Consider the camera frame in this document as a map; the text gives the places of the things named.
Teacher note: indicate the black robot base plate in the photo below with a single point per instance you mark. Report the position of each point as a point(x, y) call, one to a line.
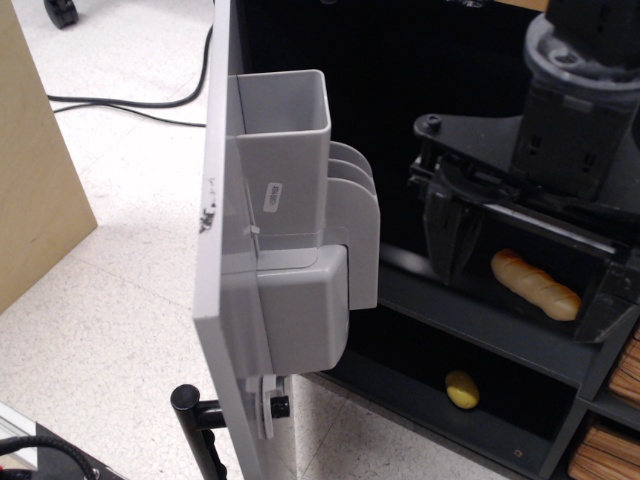
point(31, 451)

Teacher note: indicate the black toy fridge cabinet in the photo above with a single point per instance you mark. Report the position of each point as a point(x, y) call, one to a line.
point(386, 63)

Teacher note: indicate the black fridge door handle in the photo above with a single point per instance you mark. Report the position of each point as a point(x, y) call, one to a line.
point(199, 419)

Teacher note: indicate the lower woven basket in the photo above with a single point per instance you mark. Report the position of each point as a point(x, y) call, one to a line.
point(605, 454)

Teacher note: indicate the upper woven basket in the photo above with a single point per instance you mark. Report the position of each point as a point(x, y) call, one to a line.
point(624, 381)

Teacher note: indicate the toy bread loaf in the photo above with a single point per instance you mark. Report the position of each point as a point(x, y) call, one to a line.
point(534, 285)

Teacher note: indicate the black caster wheel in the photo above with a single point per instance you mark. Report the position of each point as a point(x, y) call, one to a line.
point(62, 13)

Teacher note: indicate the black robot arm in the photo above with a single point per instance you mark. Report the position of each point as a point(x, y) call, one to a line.
point(586, 49)

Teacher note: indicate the grey ice dispenser housing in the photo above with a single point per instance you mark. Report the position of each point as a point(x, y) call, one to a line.
point(315, 213)

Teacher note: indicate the light wooden panel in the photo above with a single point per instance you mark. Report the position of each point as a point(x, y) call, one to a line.
point(45, 212)

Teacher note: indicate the woven basket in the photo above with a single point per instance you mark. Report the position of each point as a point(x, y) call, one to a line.
point(624, 381)
point(605, 454)

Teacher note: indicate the grey toy fridge door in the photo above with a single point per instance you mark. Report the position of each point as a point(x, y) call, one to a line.
point(227, 312)

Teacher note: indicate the yellow toy potato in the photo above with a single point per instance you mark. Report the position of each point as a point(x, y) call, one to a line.
point(462, 390)

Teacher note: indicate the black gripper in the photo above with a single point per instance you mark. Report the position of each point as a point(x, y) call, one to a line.
point(566, 166)

